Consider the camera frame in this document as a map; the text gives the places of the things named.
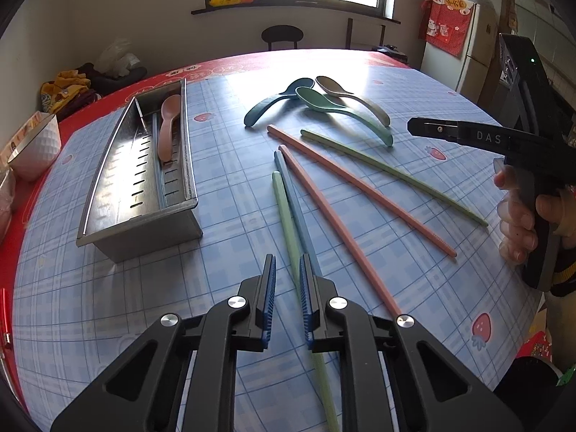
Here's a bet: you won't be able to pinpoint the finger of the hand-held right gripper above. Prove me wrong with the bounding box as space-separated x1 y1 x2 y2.
407 117 508 148

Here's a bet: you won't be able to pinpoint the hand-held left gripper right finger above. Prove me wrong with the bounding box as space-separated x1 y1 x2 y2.
299 254 525 432

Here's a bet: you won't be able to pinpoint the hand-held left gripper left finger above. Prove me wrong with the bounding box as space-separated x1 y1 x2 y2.
50 254 277 432

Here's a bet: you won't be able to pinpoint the green chopstick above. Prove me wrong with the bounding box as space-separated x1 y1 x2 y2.
301 129 490 228
271 171 340 432

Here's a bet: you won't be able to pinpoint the pink chopstick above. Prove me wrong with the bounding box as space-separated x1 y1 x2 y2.
267 125 457 258
278 144 402 318

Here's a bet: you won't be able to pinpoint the beige spoon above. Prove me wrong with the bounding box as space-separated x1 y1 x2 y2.
315 75 391 127

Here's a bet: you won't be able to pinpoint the green spoon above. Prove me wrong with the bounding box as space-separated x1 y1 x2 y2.
294 86 394 147

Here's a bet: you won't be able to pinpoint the metal utensil tray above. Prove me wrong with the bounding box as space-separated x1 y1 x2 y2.
76 77 202 262

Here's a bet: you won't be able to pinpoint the person's right forearm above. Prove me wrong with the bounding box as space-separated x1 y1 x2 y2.
548 234 576 298

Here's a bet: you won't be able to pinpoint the person's right hand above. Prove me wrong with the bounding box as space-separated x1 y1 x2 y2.
494 164 576 264

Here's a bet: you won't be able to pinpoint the white fridge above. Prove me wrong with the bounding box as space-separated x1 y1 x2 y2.
420 2 500 95

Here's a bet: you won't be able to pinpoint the small black device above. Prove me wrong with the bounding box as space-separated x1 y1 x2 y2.
371 44 408 61

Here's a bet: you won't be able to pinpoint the red printed cloth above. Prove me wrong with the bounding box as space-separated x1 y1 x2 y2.
420 0 478 57

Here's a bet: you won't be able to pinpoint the dark wooden chair back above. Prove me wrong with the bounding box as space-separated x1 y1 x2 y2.
346 18 388 50

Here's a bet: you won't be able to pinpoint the dark blue spoon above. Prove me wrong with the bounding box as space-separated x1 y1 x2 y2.
244 77 316 129

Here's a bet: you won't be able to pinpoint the black round chair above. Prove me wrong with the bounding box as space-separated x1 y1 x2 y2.
261 25 304 51

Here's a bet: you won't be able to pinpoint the red printed bag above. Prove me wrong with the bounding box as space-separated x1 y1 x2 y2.
524 330 559 361

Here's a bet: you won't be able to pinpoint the pink spoon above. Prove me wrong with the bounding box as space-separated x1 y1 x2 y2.
157 94 182 163

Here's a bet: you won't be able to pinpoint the black bin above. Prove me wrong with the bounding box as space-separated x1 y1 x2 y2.
492 355 563 397

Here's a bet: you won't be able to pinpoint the red tablecloth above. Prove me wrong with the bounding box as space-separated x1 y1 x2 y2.
0 49 505 419

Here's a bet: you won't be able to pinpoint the dark bag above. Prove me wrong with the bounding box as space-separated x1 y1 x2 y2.
76 63 148 97

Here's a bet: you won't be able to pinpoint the white textured bowl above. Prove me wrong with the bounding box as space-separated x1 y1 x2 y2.
6 113 62 183

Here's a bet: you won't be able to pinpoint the pinkish plastic bag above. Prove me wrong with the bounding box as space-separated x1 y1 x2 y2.
0 168 16 235

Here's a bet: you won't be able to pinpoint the clear plastic bag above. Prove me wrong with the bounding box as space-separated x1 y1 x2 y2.
96 38 142 75

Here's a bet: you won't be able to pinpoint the yellow and maroon clothes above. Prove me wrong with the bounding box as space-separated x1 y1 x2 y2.
40 69 97 113

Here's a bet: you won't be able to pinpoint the orange snack packet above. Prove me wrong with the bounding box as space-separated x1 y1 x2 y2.
0 112 50 167

